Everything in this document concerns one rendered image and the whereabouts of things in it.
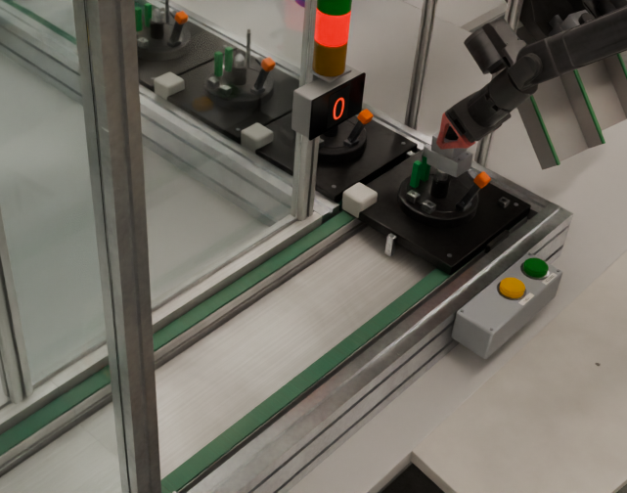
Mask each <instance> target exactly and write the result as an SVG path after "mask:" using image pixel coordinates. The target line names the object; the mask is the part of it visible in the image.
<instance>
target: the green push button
mask: <svg viewBox="0 0 627 493"><path fill-rule="evenodd" d="M548 269H549V267H548V264H547V263H546V262H545V261H544V260H542V259H539V258H528V259H526V260H525V261H524V264H523V271H524V272H525V273H526V274H527V275H529V276H531V277H534V278H542V277H544V276H546V275H547V272H548Z"/></svg>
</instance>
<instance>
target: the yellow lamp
mask: <svg viewBox="0 0 627 493"><path fill-rule="evenodd" d="M347 43H348V41H347ZM347 43H346V44H344V45H342V46H339V47H328V46H324V45H321V44H319V43H318V42H317V41H316V40H315V38H314V49H313V62H312V68H313V70H314V71H315V72H316V73H318V74H320V75H323V76H328V77H333V76H339V75H341V74H343V73H344V71H345V63H346V53H347Z"/></svg>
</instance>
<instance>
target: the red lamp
mask: <svg viewBox="0 0 627 493"><path fill-rule="evenodd" d="M350 15H351V11H350V12H349V13H347V14H345V15H342V16H330V15H326V14H324V13H322V12H320V11H319V10H318V9H317V11H316V23H315V36H314V38H315V40H316V41H317V42H318V43H319V44H321V45H324V46H328V47H339V46H342V45H344V44H346V43H347V41H348V33H349V24H350Z"/></svg>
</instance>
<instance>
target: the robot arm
mask: <svg viewBox="0 0 627 493"><path fill-rule="evenodd" d="M464 44H465V45H466V47H467V49H468V50H469V52H470V54H471V55H472V57H473V59H474V60H475V62H476V63H477V65H478V66H479V68H480V70H481V71H482V73H483V74H487V73H489V72H490V73H491V74H493V73H495V72H497V71H499V70H501V69H502V68H504V67H506V68H505V69H504V70H502V71H501V72H500V73H499V74H498V75H497V76H496V77H494V78H493V79H492V80H491V81H490V82H489V83H487V84H486V85H485V86H484V87H483V88H481V89H480V90H478V91H476V92H474V93H472V94H471V95H469V96H467V97H465V98H464V99H463V100H461V101H460V102H458V103H457V104H456V105H454V106H453V107H451V108H450V109H449V110H447V111H446V112H445V113H444V114H443V115H442V119H441V126H440V131H439V135H438V138H437V141H436V144H437V146H438V147H439V148H440V149H441V150H444V149H454V148H459V149H466V148H469V147H470V146H472V145H473V144H475V141H479V140H480V139H482V138H484V137H485V136H487V135H488V134H490V133H491V132H493V131H495V130H496V129H498V128H499V127H500V126H502V123H503V122H505V121H507V120H508V119H509V118H511V114H510V112H511V111H512V110H514V109H515V108H516V107H518V106H519V105H520V104H521V103H523V102H524V101H525V100H526V99H528V98H529V97H530V96H531V95H533V94H534V93H535V92H536V91H537V89H538V84H539V83H542V82H544V81H547V80H550V79H553V78H555V77H558V76H561V75H563V74H565V73H567V72H570V71H573V70H575V69H578V68H581V67H584V66H587V65H589V64H592V63H594V62H599V61H600V60H603V59H605V58H608V57H611V56H614V55H616V54H619V53H622V52H625V51H627V6H625V7H623V8H620V9H618V10H615V11H613V12H610V13H608V14H605V15H603V16H600V17H598V18H596V19H593V20H589V21H587V22H584V23H582V24H579V25H577V26H575V27H573V28H570V29H568V30H565V31H563V32H560V33H558V34H555V35H553V36H550V37H547V38H544V39H542V40H540V41H537V42H535V43H532V44H530V45H527V44H526V42H525V41H524V40H522V41H521V40H520V39H519V38H518V36H517V35H516V34H515V32H514V31H513V29H512V28H511V27H510V25H509V24H508V23H507V21H506V20H505V19H498V20H496V21H493V22H488V23H486V24H485V25H484V26H483V27H481V28H480V29H478V30H477V31H475V32H474V33H473V34H471V35H470V36H469V37H468V38H467V39H466V40H465V42H464ZM449 125H450V126H451V127H452V128H453V130H454V131H455V132H456V134H457V136H458V137H459V138H458V139H457V140H458V141H453V142H447V143H445V142H444V138H445V135H446V133H447V130H448V128H449Z"/></svg>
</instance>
